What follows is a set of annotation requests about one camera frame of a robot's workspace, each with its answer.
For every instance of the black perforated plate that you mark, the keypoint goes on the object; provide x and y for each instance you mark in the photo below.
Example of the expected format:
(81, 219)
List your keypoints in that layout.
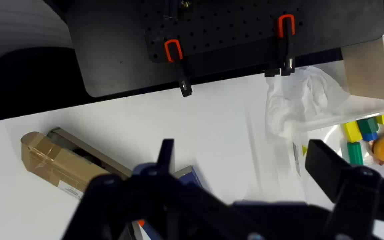
(227, 21)

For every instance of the yellow toy block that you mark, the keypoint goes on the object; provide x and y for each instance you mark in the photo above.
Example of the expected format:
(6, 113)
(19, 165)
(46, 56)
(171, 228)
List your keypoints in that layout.
(353, 132)

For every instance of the green toy block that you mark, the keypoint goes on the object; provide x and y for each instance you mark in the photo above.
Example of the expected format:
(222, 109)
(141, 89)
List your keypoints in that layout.
(355, 153)

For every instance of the black pegboard panel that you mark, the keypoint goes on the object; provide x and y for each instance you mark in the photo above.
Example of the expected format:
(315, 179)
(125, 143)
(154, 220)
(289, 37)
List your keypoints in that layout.
(113, 53)

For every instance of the wooden toy box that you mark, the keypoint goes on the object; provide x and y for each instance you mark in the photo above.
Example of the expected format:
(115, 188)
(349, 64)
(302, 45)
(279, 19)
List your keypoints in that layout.
(370, 71)

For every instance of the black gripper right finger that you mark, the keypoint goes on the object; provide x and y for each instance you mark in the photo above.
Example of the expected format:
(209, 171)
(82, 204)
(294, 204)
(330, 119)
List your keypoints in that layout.
(334, 173)

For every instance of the teal toy block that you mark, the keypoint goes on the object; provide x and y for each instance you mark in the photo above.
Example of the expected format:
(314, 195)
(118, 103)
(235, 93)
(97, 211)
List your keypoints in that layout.
(369, 128)

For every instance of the brown cardboard box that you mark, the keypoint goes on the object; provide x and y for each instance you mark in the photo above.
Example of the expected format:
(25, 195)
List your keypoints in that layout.
(59, 161)

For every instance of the crumpled white plastic bag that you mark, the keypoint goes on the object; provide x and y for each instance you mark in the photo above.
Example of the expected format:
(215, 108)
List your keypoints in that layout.
(307, 101)

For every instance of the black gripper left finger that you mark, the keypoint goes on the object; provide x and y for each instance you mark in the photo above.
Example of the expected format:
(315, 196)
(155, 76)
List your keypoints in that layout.
(166, 195)

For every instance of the orange and black clamp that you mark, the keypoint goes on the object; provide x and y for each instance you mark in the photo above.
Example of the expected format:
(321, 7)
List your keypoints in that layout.
(286, 27)
(173, 49)

